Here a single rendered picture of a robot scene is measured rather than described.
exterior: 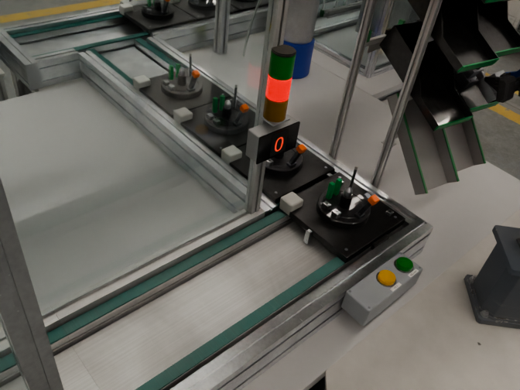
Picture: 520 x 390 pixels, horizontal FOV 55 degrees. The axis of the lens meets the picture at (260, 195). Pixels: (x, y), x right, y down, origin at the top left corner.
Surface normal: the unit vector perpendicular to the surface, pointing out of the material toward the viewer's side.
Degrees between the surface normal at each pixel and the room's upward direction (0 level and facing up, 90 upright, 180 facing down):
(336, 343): 0
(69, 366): 0
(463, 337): 0
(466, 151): 45
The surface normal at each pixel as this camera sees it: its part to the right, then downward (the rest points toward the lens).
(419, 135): 0.44, -0.11
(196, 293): 0.11, -0.75
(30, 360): 0.66, 0.55
